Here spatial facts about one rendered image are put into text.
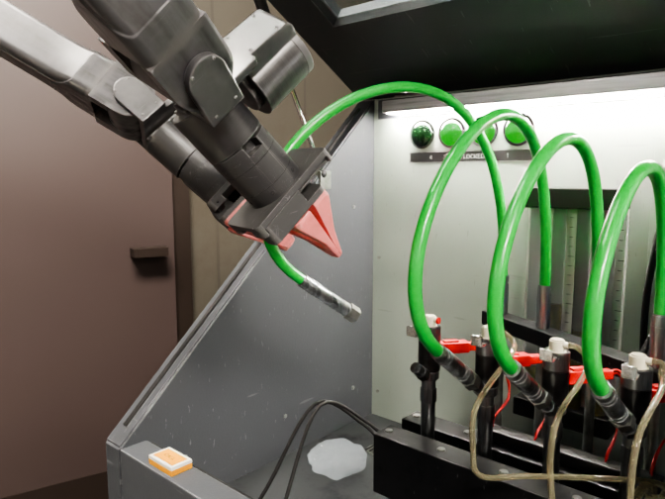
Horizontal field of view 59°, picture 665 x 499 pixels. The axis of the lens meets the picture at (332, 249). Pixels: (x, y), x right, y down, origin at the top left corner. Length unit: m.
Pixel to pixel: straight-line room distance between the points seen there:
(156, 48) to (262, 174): 0.15
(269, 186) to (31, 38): 0.38
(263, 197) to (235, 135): 0.06
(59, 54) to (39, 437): 1.72
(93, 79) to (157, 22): 0.34
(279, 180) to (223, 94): 0.10
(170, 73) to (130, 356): 1.90
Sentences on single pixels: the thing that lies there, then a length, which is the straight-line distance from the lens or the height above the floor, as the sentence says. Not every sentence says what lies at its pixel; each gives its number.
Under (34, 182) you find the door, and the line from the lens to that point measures 2.14.
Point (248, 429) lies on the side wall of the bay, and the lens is 0.99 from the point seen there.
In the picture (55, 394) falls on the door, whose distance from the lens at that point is 2.27.
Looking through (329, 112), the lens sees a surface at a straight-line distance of 0.74.
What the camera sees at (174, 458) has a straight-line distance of 0.79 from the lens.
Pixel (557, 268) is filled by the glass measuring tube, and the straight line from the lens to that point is 0.93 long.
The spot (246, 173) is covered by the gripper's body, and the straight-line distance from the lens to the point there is 0.52.
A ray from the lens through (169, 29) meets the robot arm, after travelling 0.43.
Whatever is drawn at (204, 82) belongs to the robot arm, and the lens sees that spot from 0.45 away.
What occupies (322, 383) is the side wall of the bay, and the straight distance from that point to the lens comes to 1.09.
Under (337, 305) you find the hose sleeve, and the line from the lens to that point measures 0.75.
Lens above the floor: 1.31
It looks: 7 degrees down
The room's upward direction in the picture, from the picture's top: straight up
